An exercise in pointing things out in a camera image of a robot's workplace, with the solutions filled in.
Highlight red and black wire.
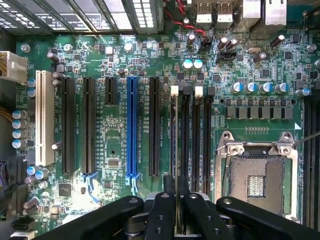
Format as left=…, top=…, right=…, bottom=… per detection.
left=163, top=0, right=209, bottom=43

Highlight black SATA connector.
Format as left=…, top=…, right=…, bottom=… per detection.
left=10, top=215, right=36, bottom=233

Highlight short black expansion slot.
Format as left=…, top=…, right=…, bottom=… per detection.
left=104, top=76, right=118, bottom=106

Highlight black RAM slot bank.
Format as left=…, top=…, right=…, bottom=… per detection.
left=301, top=95, right=320, bottom=230

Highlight grey choke row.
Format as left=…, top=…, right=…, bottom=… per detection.
left=224, top=97, right=294, bottom=120

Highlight long black expansion slot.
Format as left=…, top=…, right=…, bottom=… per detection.
left=82, top=76, right=97, bottom=176
left=60, top=76, right=76, bottom=176
left=148, top=75, right=161, bottom=177

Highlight black fan header connector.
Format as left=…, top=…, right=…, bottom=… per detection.
left=215, top=51, right=238, bottom=64

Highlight blue expansion slot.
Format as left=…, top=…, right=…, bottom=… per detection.
left=125, top=75, right=140, bottom=179

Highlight silver USB port block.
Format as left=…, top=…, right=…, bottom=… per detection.
left=194, top=0, right=235, bottom=31

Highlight white power connector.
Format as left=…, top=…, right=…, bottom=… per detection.
left=0, top=50, right=29, bottom=85

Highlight silver CPU socket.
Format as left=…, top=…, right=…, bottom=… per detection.
left=214, top=129, right=301, bottom=224

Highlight yellow wire bundle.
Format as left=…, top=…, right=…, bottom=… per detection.
left=0, top=105, right=14, bottom=124

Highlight thin metal locking lever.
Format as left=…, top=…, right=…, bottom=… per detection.
left=291, top=130, right=320, bottom=149

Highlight white PCI expansion slot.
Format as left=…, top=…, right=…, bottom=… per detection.
left=34, top=70, right=56, bottom=167

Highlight green motherboard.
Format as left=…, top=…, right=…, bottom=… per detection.
left=14, top=24, right=320, bottom=237

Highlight RAM slot with white latch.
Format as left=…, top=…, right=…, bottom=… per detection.
left=192, top=85, right=204, bottom=194
left=169, top=85, right=180, bottom=181

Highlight silver ethernet port block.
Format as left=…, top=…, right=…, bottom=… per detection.
left=259, top=0, right=289, bottom=28

